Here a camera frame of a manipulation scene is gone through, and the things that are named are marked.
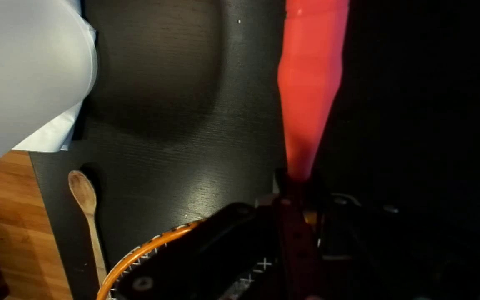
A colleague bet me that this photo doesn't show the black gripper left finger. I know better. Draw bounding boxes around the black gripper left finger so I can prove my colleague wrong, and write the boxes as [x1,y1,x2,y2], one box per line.
[111,201,280,300]

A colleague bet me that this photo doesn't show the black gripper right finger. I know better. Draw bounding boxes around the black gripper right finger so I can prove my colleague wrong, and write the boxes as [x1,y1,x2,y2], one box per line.
[311,191,408,300]

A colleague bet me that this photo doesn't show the orange racket with red handle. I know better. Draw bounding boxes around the orange racket with red handle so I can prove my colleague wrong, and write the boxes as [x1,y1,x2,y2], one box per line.
[95,0,351,300]

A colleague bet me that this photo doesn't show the wooden spoon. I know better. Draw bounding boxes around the wooden spoon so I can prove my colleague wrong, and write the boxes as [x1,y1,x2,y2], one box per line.
[66,168,110,288]

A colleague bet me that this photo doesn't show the white paper sheet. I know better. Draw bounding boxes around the white paper sheet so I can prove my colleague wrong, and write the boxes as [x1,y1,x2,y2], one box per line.
[11,98,86,153]

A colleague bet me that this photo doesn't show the translucent white plastic pitcher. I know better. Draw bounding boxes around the translucent white plastic pitcher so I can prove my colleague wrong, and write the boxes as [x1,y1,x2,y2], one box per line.
[0,0,100,179]

